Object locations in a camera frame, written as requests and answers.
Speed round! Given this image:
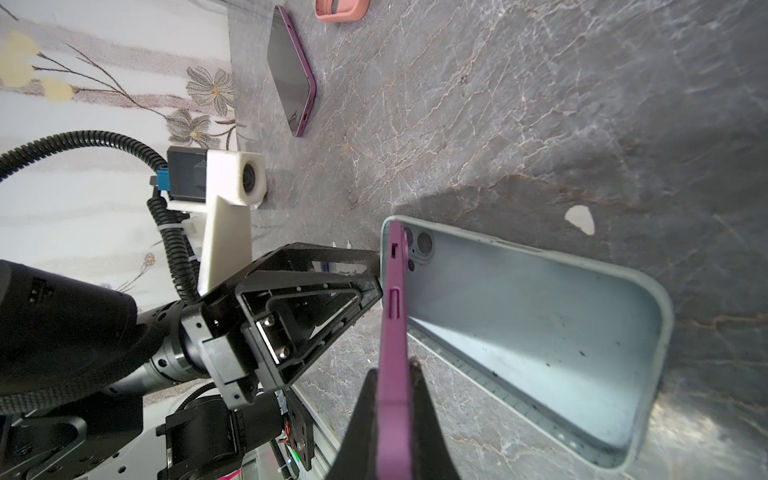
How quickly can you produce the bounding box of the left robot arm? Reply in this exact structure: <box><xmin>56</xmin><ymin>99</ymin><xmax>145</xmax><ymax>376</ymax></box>
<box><xmin>1</xmin><ymin>243</ymin><xmax>382</xmax><ymax>479</ymax></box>

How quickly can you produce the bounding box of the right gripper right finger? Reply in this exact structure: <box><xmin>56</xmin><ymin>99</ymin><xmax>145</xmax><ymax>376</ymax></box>
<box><xmin>409</xmin><ymin>357</ymin><xmax>459</xmax><ymax>479</ymax></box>

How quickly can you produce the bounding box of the light blue case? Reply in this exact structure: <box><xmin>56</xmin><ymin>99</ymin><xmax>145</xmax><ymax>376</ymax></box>
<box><xmin>381</xmin><ymin>215</ymin><xmax>675</xmax><ymax>471</ymax></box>

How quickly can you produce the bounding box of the pink phone case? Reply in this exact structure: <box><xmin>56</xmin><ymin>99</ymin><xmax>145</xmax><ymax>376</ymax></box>
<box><xmin>315</xmin><ymin>0</ymin><xmax>370</xmax><ymax>24</ymax></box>

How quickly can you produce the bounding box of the left black corrugated cable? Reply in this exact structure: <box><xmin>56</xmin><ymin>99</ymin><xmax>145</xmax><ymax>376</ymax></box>
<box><xmin>0</xmin><ymin>130</ymin><xmax>202</xmax><ymax>304</ymax></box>

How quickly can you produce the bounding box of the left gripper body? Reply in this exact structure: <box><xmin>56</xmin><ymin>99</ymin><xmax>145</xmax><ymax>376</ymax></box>
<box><xmin>179</xmin><ymin>243</ymin><xmax>382</xmax><ymax>408</ymax></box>

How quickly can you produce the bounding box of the black phone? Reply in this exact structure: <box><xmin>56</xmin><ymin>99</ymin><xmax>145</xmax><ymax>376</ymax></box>
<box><xmin>267</xmin><ymin>5</ymin><xmax>317</xmax><ymax>137</ymax></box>
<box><xmin>376</xmin><ymin>221</ymin><xmax>413</xmax><ymax>479</ymax></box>

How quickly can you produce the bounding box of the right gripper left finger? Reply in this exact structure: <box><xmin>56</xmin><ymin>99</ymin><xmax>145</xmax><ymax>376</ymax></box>
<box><xmin>326</xmin><ymin>369</ymin><xmax>378</xmax><ymax>480</ymax></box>

